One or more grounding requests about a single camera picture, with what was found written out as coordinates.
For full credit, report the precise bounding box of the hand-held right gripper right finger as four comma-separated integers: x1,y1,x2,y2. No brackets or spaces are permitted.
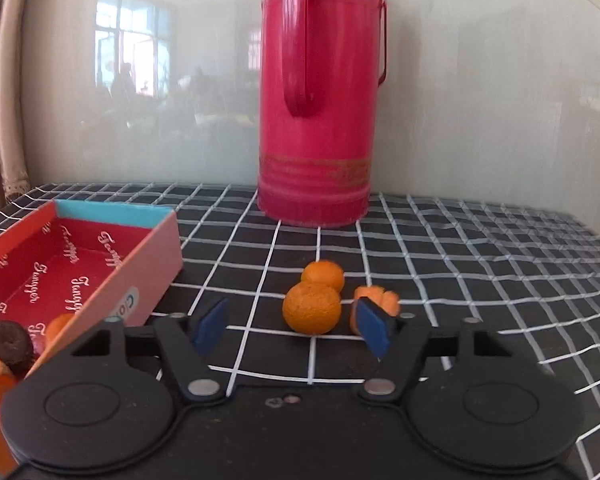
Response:
355,297,537,407

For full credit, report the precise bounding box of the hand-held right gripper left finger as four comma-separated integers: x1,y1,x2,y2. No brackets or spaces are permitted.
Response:
67,297,231,406

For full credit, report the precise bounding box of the whole tangerine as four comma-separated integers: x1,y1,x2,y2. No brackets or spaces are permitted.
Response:
282,281,342,335
300,259,346,294

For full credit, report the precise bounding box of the colourful cardboard box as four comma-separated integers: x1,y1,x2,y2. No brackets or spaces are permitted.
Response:
0,199,184,479

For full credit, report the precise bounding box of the dark brown fruit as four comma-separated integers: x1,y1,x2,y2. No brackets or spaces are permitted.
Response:
0,322,35,375

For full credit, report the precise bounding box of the black white grid tablecloth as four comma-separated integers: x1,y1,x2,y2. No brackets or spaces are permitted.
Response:
0,182,600,480

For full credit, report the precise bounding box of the red thermos flask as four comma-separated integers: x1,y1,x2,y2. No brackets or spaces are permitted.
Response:
256,0,389,230

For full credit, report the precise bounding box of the beige curtain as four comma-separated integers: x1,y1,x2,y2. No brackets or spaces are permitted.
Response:
0,0,32,227

